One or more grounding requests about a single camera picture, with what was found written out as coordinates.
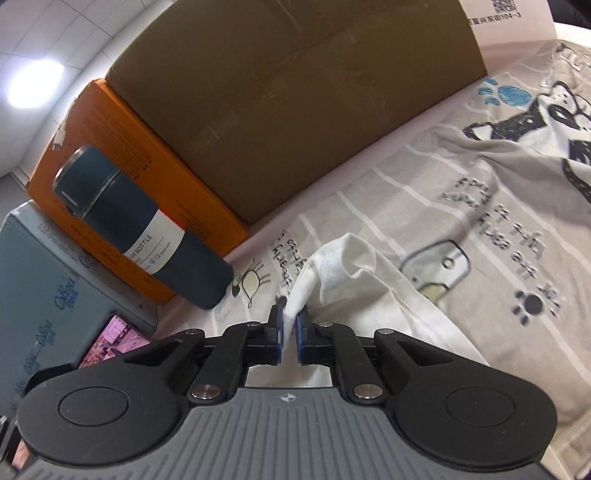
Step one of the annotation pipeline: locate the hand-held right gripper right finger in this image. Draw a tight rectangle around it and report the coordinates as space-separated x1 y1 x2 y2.
294 308 468 402

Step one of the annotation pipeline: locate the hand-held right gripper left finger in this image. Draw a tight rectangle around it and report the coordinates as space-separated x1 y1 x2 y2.
122 298 284 402

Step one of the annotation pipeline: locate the white garment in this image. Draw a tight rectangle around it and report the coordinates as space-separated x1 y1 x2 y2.
247 233 490 388

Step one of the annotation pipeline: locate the phone with pink screen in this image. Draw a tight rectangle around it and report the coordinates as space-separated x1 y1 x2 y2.
78 313 153 370

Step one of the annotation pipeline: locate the grey-blue box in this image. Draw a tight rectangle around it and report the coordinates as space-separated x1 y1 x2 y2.
0 200 160 416

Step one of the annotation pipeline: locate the orange box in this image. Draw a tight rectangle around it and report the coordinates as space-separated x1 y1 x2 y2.
25 78 250 305

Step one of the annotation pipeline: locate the dark teal vacuum bottle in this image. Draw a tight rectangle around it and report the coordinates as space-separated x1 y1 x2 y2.
52 145 235 311

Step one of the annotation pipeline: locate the cartoon printed blanket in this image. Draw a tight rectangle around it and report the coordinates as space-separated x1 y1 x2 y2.
210 39 591 480

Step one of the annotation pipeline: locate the brown cardboard box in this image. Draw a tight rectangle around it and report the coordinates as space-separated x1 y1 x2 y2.
105 0 490 225

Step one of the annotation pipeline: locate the square ceiling light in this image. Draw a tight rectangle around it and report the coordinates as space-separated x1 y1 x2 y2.
7 59 65 109

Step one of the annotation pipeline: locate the white printed shopping bag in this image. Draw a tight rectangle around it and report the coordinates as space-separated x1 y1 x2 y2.
462 0 560 49

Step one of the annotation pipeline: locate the white charging cable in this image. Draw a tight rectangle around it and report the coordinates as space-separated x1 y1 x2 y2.
52 97 79 151

